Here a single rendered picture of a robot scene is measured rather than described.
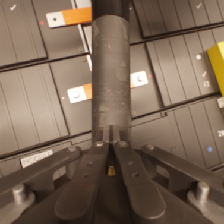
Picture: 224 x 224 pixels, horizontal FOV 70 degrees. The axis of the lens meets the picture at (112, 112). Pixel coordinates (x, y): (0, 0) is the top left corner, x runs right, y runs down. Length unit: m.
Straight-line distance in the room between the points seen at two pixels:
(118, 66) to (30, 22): 0.22
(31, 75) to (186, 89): 0.29
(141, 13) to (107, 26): 0.19
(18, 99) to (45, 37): 0.12
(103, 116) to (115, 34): 0.09
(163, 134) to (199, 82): 0.13
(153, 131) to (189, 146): 0.09
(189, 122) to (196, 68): 0.11
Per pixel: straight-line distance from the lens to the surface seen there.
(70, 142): 0.29
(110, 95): 0.17
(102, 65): 0.18
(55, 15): 0.36
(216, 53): 0.40
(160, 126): 0.32
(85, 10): 0.36
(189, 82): 0.37
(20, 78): 0.32
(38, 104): 0.30
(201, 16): 0.44
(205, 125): 0.38
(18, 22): 0.35
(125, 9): 0.21
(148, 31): 0.36
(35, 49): 0.33
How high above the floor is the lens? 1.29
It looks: 80 degrees down
